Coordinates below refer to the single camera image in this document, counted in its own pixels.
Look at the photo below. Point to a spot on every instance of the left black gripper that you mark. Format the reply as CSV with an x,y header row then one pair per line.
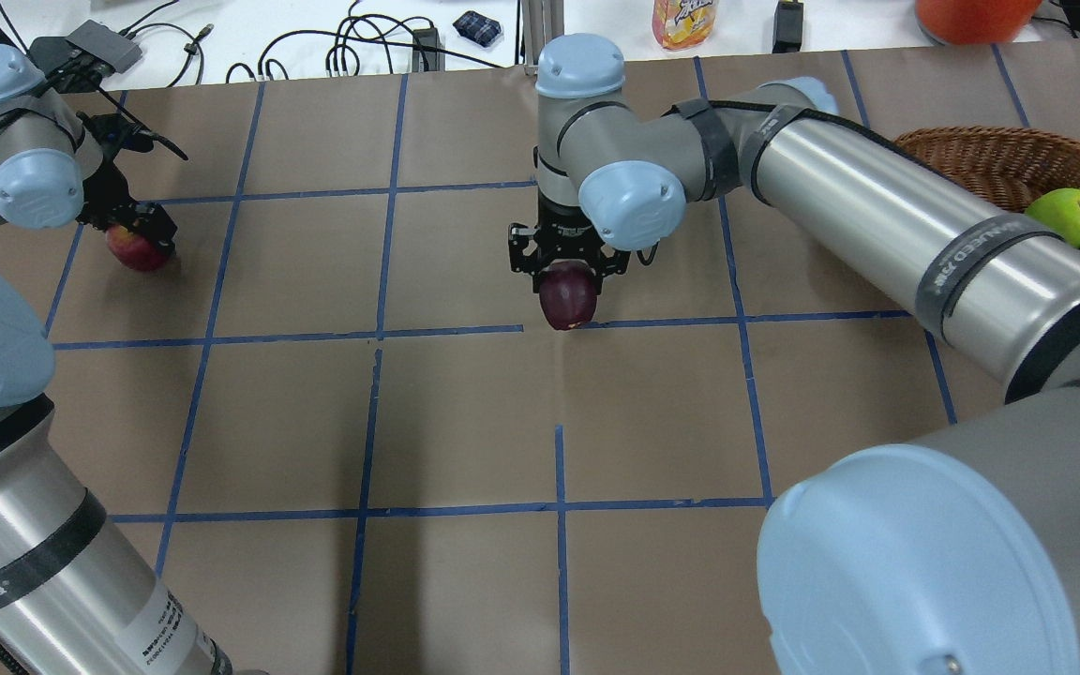
x,y
112,193

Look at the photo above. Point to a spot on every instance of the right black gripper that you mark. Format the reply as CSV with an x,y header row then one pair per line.
x,y
561,233

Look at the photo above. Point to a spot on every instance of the dark red apple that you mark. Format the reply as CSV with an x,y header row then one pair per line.
x,y
568,295

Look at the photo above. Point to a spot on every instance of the red yellow apple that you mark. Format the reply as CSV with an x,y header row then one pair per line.
x,y
134,251

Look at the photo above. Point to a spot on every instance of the green apple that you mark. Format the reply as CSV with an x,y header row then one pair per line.
x,y
1059,210

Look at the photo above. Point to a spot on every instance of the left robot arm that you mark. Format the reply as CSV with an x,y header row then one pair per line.
x,y
75,596

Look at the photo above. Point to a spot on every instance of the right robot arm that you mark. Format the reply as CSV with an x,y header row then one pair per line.
x,y
791,475

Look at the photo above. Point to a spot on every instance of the wicker basket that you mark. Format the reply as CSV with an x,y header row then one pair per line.
x,y
1010,167

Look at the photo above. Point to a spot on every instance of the grey hub box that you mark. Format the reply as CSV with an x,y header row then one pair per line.
x,y
117,51

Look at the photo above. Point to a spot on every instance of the dark blue checkered pouch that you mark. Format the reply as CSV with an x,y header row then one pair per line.
x,y
478,28

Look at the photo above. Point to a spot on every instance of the orange juice bottle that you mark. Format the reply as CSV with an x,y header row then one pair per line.
x,y
680,25

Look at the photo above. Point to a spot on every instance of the black power adapter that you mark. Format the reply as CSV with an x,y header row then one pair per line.
x,y
788,29

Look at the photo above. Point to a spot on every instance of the orange bucket with lid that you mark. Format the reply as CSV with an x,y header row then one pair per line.
x,y
974,22

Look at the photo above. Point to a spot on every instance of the aluminium frame post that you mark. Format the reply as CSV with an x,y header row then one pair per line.
x,y
541,22

